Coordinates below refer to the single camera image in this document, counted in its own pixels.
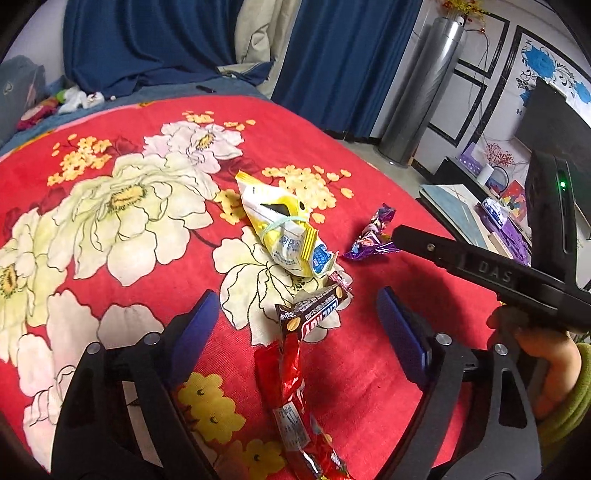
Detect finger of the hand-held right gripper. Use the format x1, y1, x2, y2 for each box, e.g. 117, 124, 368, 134
392, 224, 467, 275

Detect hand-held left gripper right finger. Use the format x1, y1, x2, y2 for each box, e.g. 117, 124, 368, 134
376, 286, 543, 480

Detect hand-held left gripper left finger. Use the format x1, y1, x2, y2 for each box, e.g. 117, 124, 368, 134
51, 290, 220, 480

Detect purple snack wrapper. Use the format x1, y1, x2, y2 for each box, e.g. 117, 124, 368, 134
344, 203, 402, 261

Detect brown chocolate bar wrapper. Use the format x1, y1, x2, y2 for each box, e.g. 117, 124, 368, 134
274, 284, 348, 344

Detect long red snack wrapper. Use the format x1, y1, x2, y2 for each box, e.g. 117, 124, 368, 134
254, 330, 354, 480

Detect yellow white snack packet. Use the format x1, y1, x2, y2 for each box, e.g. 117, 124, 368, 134
235, 170, 340, 278

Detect person's right forearm green sleeve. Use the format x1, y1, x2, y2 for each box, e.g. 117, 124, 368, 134
538, 342, 591, 455

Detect person's right hand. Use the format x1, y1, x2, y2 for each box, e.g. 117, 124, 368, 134
487, 305, 583, 422

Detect white black cabinet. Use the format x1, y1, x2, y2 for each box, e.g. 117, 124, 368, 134
418, 157, 532, 268

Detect blue white small pack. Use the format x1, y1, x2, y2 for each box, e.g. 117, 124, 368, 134
480, 198, 509, 228

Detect white vase with red branches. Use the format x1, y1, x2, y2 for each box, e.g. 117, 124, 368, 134
478, 142, 516, 186

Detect red floral blanket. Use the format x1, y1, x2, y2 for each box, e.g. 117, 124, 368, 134
0, 95, 509, 480

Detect purple box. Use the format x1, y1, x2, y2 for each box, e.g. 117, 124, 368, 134
459, 142, 485, 172

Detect black television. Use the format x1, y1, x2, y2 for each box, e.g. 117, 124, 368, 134
514, 76, 591, 154

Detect grey tower air conditioner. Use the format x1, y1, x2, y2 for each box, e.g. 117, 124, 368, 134
379, 16, 465, 164

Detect blue curtain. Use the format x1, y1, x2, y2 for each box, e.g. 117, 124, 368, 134
270, 0, 423, 139
62, 0, 257, 100

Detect blue bed sheet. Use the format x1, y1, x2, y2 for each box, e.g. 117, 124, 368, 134
0, 80, 273, 155

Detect yellow red artificial flowers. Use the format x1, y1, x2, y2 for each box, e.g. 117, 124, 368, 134
441, 0, 485, 24

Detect pile of small clothes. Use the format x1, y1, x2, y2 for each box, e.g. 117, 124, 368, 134
17, 85, 106, 132

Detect beige curtain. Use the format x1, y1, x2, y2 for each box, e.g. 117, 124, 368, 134
217, 0, 301, 100

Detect grey blue pillow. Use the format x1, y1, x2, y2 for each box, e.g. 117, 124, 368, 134
0, 55, 47, 144

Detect blue flower wall decal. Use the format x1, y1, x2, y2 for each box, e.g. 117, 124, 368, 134
515, 37, 591, 108

